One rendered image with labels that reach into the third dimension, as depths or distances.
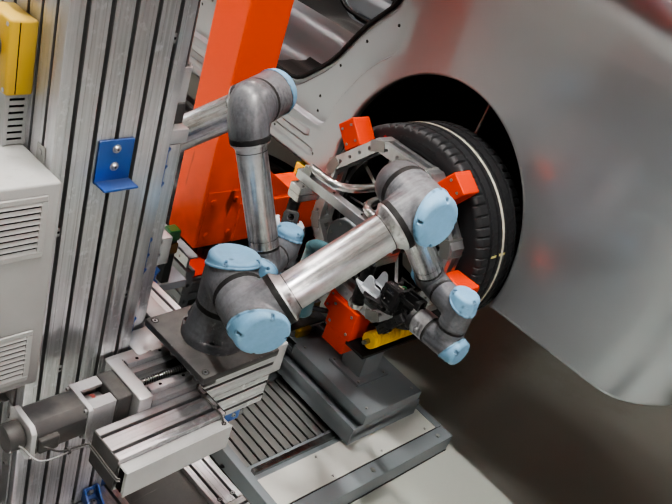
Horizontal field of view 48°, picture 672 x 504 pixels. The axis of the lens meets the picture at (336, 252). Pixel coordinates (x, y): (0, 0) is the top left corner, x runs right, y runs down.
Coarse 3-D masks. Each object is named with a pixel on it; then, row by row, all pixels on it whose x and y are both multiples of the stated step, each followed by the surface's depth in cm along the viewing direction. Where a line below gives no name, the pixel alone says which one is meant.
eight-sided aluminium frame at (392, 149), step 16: (368, 144) 226; (384, 144) 222; (400, 144) 224; (336, 160) 237; (352, 160) 232; (416, 160) 220; (336, 176) 240; (432, 176) 211; (320, 208) 246; (320, 224) 248; (448, 240) 211; (448, 256) 211; (336, 288) 247; (352, 288) 244; (368, 304) 239; (432, 304) 221; (384, 320) 234
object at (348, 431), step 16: (288, 336) 286; (304, 336) 294; (288, 352) 282; (288, 368) 275; (304, 368) 277; (304, 384) 270; (320, 384) 272; (304, 400) 272; (320, 400) 265; (336, 400) 267; (416, 400) 278; (320, 416) 266; (336, 416) 260; (352, 416) 262; (384, 416) 266; (400, 416) 277; (336, 432) 262; (352, 432) 256; (368, 432) 265
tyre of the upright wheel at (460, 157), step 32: (384, 128) 232; (416, 128) 224; (448, 128) 231; (448, 160) 217; (480, 192) 215; (512, 192) 226; (480, 224) 213; (512, 224) 224; (480, 256) 215; (512, 256) 228; (480, 288) 223
